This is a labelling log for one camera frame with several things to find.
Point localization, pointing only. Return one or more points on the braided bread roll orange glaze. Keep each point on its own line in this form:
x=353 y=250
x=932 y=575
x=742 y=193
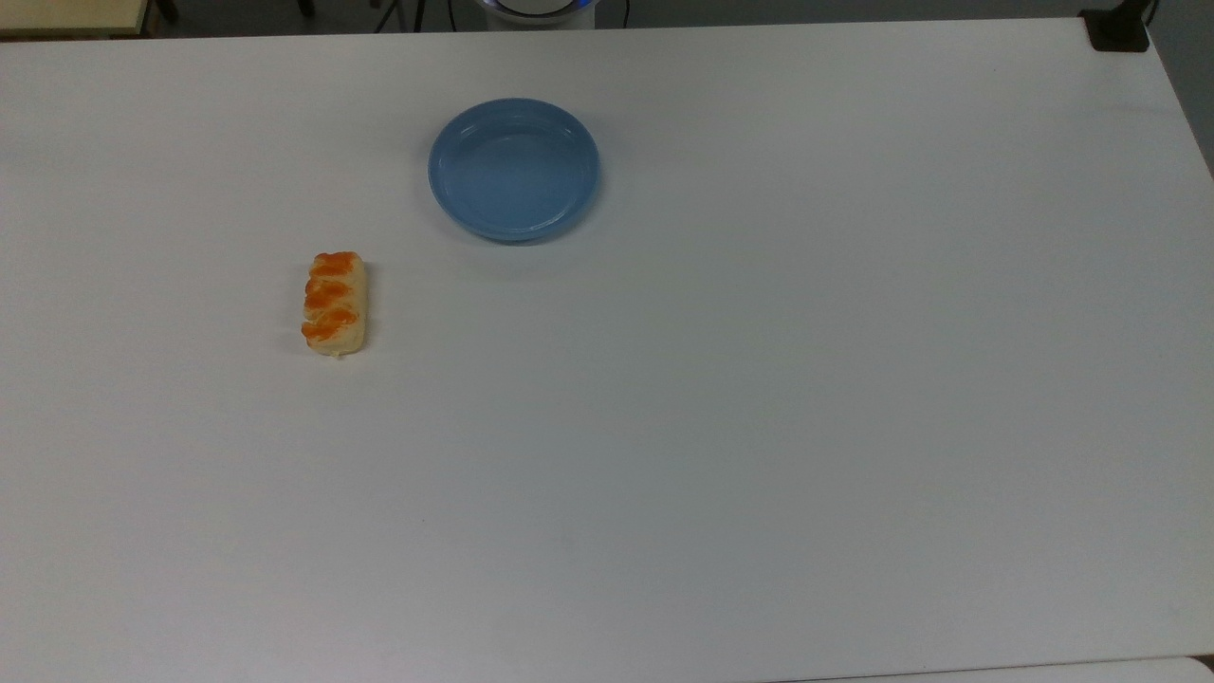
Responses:
x=334 y=305

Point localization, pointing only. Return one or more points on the black table clamp mount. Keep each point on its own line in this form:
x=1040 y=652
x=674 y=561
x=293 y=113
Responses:
x=1117 y=30

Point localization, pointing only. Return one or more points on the blue round plate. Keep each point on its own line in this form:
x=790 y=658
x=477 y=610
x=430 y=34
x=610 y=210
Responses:
x=513 y=171

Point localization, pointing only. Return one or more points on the black tripod legs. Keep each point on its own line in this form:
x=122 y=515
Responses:
x=418 y=13

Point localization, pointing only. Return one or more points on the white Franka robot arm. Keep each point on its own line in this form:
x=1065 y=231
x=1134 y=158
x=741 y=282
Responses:
x=537 y=22

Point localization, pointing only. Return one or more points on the light wooden table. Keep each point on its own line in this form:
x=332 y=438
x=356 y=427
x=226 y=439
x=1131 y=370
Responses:
x=71 y=15

